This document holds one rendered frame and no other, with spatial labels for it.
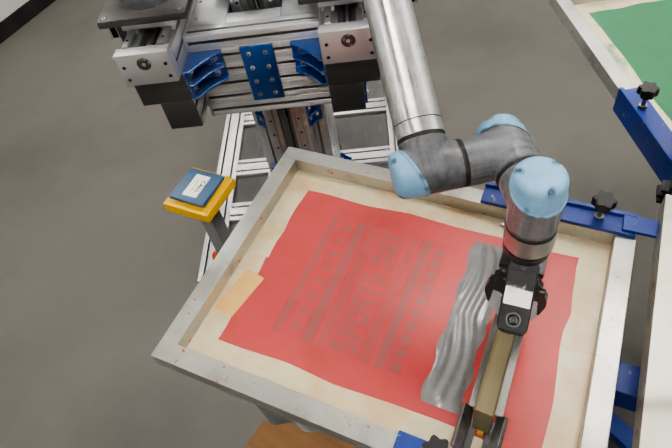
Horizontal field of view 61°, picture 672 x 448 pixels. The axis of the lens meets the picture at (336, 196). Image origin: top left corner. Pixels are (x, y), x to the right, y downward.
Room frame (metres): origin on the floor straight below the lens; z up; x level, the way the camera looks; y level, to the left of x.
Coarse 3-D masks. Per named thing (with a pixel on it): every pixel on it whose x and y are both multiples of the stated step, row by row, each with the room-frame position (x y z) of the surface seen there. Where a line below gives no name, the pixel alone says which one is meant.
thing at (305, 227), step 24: (312, 192) 0.90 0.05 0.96; (312, 216) 0.82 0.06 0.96; (360, 216) 0.80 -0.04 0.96; (384, 216) 0.78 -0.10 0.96; (408, 216) 0.77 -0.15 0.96; (288, 240) 0.77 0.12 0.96; (312, 240) 0.76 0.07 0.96; (432, 240) 0.70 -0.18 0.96; (456, 240) 0.68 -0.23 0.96; (480, 240) 0.67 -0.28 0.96; (456, 264) 0.63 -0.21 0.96; (552, 264) 0.58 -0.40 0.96; (576, 264) 0.57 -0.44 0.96; (552, 288) 0.53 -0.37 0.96; (552, 312) 0.48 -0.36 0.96; (528, 336) 0.44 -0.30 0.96; (552, 336) 0.44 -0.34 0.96
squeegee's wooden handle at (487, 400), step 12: (504, 336) 0.41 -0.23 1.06; (492, 348) 0.39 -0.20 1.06; (504, 348) 0.39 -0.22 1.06; (492, 360) 0.37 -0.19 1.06; (504, 360) 0.37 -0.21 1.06; (492, 372) 0.35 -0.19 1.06; (504, 372) 0.35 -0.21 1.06; (492, 384) 0.33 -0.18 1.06; (480, 396) 0.32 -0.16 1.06; (492, 396) 0.31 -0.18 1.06; (480, 408) 0.30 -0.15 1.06; (492, 408) 0.30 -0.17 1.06; (480, 420) 0.29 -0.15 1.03; (492, 420) 0.28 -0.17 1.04
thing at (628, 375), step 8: (624, 368) 0.37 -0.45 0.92; (632, 368) 0.36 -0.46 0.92; (624, 376) 0.35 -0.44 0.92; (632, 376) 0.35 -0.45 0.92; (616, 384) 0.34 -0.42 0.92; (624, 384) 0.34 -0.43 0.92; (632, 384) 0.34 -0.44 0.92; (616, 392) 0.33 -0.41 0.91; (624, 392) 0.33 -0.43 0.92; (632, 392) 0.32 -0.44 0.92; (616, 400) 0.33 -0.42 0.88; (624, 400) 0.32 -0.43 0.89; (632, 400) 0.32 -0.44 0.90; (624, 408) 0.32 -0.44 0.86; (632, 408) 0.31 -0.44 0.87
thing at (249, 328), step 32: (256, 288) 0.66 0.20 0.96; (288, 288) 0.65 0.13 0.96; (256, 320) 0.59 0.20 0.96; (448, 320) 0.51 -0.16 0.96; (256, 352) 0.52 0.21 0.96; (288, 352) 0.51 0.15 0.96; (320, 352) 0.49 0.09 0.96; (416, 352) 0.46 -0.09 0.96; (480, 352) 0.43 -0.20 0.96; (544, 352) 0.41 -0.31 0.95; (352, 384) 0.42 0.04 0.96; (384, 384) 0.41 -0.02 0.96; (416, 384) 0.40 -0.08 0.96; (512, 384) 0.36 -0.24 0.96; (544, 384) 0.35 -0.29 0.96; (448, 416) 0.33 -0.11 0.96; (512, 416) 0.31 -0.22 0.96; (544, 416) 0.30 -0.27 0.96
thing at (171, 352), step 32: (288, 160) 0.98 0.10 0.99; (320, 160) 0.96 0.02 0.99; (448, 192) 0.79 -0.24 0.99; (480, 192) 0.77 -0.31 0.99; (256, 224) 0.81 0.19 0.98; (224, 256) 0.73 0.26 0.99; (608, 288) 0.49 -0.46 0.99; (192, 320) 0.59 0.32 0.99; (608, 320) 0.43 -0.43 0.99; (160, 352) 0.54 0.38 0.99; (192, 352) 0.53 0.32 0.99; (608, 352) 0.37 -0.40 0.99; (224, 384) 0.45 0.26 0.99; (256, 384) 0.44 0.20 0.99; (608, 384) 0.32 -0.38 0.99; (288, 416) 0.38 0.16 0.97; (320, 416) 0.36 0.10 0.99; (352, 416) 0.35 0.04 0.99; (608, 416) 0.27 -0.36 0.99
